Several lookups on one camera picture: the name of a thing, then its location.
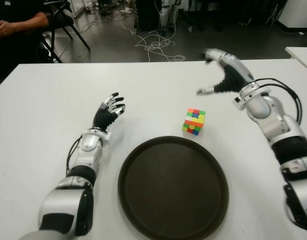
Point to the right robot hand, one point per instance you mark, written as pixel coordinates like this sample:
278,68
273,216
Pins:
231,77

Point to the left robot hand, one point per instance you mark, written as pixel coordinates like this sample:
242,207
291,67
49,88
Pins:
103,117

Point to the multicoloured Rubik's cube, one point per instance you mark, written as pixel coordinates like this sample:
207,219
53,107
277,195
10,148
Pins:
193,122

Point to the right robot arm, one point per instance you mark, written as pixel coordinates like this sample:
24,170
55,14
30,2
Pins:
261,107

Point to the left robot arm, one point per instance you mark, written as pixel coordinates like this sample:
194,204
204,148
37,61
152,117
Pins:
88,142

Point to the dark round plate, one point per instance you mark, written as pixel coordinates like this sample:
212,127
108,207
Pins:
173,190

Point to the white power adapter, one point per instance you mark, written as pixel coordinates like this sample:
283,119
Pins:
191,29

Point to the dark equipment rack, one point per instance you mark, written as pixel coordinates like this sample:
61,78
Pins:
206,12

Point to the white side table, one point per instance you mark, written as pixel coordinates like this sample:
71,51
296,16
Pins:
303,55

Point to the white humanoid robot legs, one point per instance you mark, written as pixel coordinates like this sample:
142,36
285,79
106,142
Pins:
164,15

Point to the white power strip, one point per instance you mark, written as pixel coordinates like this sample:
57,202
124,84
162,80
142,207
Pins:
133,31

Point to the black cabinet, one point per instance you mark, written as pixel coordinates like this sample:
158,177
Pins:
148,15

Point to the black folding chair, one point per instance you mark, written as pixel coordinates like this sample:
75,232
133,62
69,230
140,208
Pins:
61,20

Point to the white display cabinet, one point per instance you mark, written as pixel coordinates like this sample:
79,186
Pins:
77,7

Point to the seated person in black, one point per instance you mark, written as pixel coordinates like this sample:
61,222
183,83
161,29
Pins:
8,50

